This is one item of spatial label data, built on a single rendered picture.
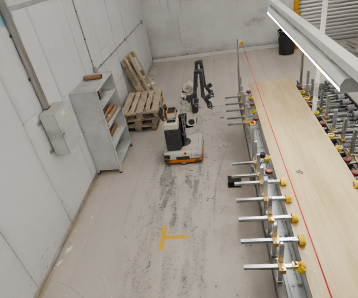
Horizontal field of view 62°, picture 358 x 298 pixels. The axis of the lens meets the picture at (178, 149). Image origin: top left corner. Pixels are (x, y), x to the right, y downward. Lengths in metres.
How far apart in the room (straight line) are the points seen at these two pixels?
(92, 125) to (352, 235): 3.82
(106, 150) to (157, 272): 2.32
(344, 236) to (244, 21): 8.67
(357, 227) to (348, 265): 0.42
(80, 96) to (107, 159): 1.18
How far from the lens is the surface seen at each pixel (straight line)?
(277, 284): 2.79
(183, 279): 3.68
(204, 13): 10.57
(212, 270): 3.70
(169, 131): 4.90
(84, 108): 4.90
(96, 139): 5.13
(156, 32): 10.81
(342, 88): 1.84
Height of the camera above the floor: 3.05
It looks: 33 degrees down
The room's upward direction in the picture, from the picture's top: 10 degrees counter-clockwise
